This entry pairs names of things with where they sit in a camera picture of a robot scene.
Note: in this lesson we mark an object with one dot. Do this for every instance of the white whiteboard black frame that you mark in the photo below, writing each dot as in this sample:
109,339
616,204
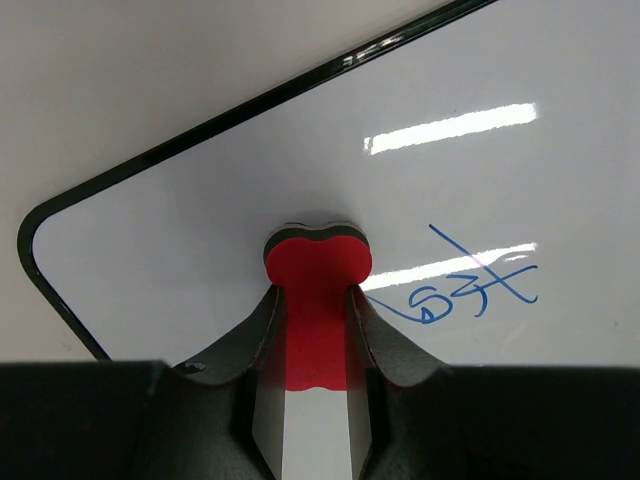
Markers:
489,151

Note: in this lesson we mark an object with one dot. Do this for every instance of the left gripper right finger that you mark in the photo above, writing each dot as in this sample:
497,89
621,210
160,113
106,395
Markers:
403,423

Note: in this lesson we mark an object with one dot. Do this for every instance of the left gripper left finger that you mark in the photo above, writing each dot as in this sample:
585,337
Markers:
223,422

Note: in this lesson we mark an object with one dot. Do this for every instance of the red whiteboard eraser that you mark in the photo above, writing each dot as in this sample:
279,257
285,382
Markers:
315,265

